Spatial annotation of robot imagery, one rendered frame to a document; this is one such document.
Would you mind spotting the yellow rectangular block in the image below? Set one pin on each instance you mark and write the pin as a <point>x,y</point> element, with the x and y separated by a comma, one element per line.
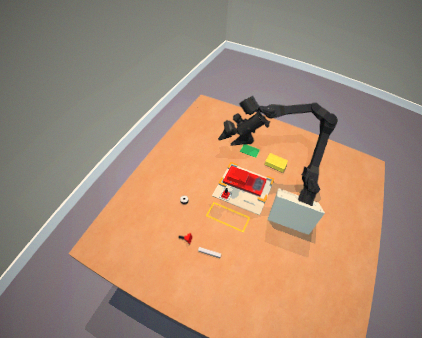
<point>276,162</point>

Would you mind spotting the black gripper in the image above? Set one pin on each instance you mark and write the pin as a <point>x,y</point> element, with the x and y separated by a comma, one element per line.
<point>244,130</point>

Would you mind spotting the green flat rectangular tile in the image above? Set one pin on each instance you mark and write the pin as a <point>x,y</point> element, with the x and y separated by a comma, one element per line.
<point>250,150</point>

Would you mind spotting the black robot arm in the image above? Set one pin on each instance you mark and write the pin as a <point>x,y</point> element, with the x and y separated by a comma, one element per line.
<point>328,121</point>

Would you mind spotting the white flat bar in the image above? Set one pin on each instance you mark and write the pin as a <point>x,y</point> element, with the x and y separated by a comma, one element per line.
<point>216,254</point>

